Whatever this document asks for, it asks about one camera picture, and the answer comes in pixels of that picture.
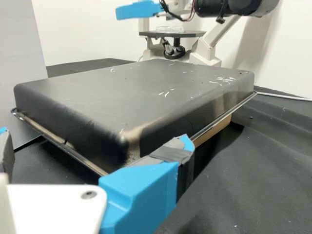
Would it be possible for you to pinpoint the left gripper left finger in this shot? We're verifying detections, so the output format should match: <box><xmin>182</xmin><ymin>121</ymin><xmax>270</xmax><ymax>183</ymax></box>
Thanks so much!
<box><xmin>0</xmin><ymin>126</ymin><xmax>16</xmax><ymax>183</ymax></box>

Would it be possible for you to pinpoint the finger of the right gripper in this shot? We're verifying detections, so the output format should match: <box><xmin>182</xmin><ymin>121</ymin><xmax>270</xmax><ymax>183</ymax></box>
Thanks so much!
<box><xmin>115</xmin><ymin>0</ymin><xmax>164</xmax><ymax>21</ymax></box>

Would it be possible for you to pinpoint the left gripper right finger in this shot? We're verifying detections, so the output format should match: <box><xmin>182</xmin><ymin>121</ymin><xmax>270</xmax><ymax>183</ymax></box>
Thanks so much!
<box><xmin>98</xmin><ymin>134</ymin><xmax>196</xmax><ymax>234</ymax></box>

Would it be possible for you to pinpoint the cream microscope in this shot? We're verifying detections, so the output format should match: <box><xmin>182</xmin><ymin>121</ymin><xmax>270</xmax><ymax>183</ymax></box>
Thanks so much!
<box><xmin>137</xmin><ymin>9</ymin><xmax>247</xmax><ymax>68</ymax></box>

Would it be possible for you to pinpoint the black tray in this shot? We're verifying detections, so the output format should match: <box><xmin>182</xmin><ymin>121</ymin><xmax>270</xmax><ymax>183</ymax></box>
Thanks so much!
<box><xmin>10</xmin><ymin>58</ymin><xmax>258</xmax><ymax>176</ymax></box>

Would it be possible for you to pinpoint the brown wooden board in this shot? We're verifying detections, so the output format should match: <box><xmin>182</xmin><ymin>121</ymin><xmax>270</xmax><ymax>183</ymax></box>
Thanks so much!
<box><xmin>192</xmin><ymin>114</ymin><xmax>233</xmax><ymax>148</ymax></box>

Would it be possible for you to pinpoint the petri dish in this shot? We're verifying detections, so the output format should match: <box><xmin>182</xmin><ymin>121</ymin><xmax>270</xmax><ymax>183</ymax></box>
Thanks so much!
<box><xmin>155</xmin><ymin>24</ymin><xmax>184</xmax><ymax>33</ymax></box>

